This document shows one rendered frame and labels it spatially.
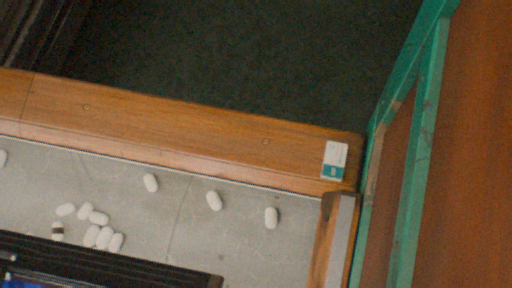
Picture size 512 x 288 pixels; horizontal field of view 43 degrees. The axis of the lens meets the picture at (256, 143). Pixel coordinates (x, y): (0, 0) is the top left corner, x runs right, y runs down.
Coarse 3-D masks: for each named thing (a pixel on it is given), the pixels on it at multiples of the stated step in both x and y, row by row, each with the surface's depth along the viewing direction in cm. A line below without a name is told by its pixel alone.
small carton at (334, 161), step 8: (328, 144) 108; (336, 144) 108; (344, 144) 108; (328, 152) 107; (336, 152) 107; (344, 152) 107; (328, 160) 107; (336, 160) 107; (344, 160) 107; (328, 168) 107; (336, 168) 107; (328, 176) 107; (336, 176) 106
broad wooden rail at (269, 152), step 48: (0, 96) 114; (48, 96) 114; (96, 96) 113; (144, 96) 113; (48, 144) 114; (96, 144) 112; (144, 144) 111; (192, 144) 111; (240, 144) 110; (288, 144) 110; (288, 192) 111
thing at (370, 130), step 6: (378, 102) 105; (378, 108) 104; (372, 114) 112; (372, 120) 110; (372, 126) 106; (366, 132) 117; (372, 132) 104; (372, 138) 103; (372, 144) 102; (366, 150) 110; (366, 156) 109; (366, 162) 104; (366, 168) 102; (366, 174) 101; (360, 180) 110; (360, 186) 108; (360, 192) 105; (360, 210) 100; (348, 282) 97
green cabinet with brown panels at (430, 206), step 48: (432, 0) 65; (480, 0) 49; (432, 48) 60; (480, 48) 46; (384, 96) 96; (432, 96) 59; (480, 96) 44; (384, 144) 96; (432, 144) 57; (480, 144) 41; (384, 192) 85; (432, 192) 53; (480, 192) 39; (384, 240) 76; (432, 240) 50; (480, 240) 37
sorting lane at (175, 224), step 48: (0, 144) 114; (0, 192) 112; (48, 192) 112; (96, 192) 112; (144, 192) 111; (192, 192) 111; (240, 192) 111; (144, 240) 109; (192, 240) 109; (240, 240) 109; (288, 240) 109
